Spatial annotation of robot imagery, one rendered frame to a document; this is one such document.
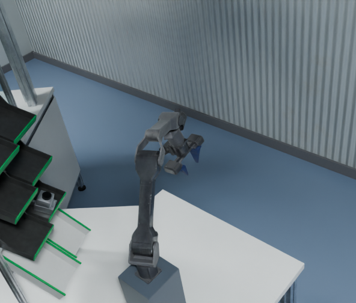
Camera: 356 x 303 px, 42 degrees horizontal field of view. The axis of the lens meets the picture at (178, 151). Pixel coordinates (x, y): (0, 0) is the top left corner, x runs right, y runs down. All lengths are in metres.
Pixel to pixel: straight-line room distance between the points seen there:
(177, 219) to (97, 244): 0.34
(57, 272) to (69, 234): 0.16
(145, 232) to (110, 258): 0.46
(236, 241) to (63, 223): 0.65
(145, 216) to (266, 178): 2.02
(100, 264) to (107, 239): 0.12
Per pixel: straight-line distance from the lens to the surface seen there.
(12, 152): 1.36
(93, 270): 1.83
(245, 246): 1.80
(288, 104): 3.32
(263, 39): 3.19
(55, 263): 1.66
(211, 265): 1.75
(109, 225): 1.97
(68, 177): 3.22
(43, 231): 1.55
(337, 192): 3.27
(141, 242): 1.41
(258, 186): 3.28
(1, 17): 2.72
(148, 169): 1.39
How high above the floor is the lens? 2.24
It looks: 38 degrees down
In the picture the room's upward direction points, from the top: 10 degrees counter-clockwise
